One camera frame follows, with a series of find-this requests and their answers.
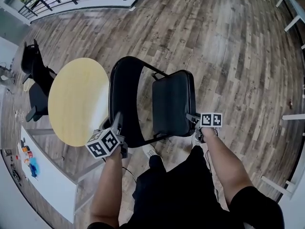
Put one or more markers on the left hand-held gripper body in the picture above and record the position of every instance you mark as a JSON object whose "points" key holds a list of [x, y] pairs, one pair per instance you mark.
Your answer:
{"points": [[102, 144]]}

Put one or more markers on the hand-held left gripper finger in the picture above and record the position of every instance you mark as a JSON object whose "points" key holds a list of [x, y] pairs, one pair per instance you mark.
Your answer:
{"points": [[118, 123]]}

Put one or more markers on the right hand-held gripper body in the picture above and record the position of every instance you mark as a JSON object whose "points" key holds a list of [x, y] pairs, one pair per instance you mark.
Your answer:
{"points": [[212, 120]]}

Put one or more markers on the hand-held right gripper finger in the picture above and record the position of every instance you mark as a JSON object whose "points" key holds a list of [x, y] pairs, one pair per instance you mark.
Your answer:
{"points": [[194, 118]]}

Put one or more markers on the black folding chair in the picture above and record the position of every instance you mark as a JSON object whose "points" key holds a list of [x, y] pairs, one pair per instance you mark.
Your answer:
{"points": [[171, 104]]}

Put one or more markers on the person's right forearm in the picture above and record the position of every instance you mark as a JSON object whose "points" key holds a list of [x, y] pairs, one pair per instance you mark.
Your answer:
{"points": [[226, 166]]}

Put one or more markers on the person's left forearm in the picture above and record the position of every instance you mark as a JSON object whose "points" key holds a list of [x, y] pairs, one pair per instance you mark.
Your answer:
{"points": [[107, 187]]}

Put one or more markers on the black office chair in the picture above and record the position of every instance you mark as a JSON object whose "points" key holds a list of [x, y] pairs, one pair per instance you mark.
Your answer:
{"points": [[38, 68]]}

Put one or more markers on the person's left white shoe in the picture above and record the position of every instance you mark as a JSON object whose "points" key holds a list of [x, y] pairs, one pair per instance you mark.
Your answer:
{"points": [[150, 150]]}

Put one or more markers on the round yellow wooden table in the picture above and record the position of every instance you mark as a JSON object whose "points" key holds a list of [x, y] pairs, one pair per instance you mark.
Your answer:
{"points": [[76, 99]]}

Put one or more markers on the white rectangular table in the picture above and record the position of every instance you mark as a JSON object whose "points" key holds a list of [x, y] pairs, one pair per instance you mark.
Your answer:
{"points": [[52, 187]]}

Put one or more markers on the blue cloth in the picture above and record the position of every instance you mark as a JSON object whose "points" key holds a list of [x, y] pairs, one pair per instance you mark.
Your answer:
{"points": [[33, 167]]}

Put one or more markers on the small orange packet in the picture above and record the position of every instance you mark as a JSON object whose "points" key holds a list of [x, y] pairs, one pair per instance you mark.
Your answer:
{"points": [[25, 149]]}

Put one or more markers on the person's black clothing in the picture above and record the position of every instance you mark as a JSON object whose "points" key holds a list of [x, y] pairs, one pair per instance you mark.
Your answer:
{"points": [[178, 199]]}

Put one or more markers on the long white table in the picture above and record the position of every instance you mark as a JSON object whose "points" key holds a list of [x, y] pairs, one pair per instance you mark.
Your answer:
{"points": [[274, 182]]}

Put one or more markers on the small grey bucket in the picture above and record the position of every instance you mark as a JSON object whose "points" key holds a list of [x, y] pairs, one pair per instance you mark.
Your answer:
{"points": [[7, 152]]}

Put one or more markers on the cream round bucket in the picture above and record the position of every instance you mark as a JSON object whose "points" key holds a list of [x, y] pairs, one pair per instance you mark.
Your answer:
{"points": [[23, 85]]}

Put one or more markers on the grey top white table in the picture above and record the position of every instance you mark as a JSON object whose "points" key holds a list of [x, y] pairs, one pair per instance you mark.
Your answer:
{"points": [[297, 11]]}

